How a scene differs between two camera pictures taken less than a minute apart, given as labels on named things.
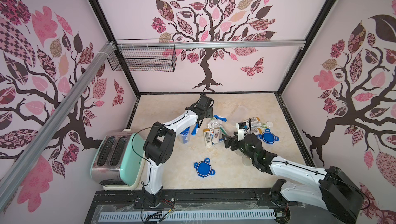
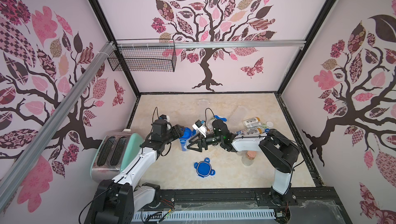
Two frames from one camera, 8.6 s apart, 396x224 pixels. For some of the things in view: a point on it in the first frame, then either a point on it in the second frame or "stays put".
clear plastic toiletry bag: [214, 123] stays put
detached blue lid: [204, 168] stays put
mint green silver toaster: [118, 162] stays put
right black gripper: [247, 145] → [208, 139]
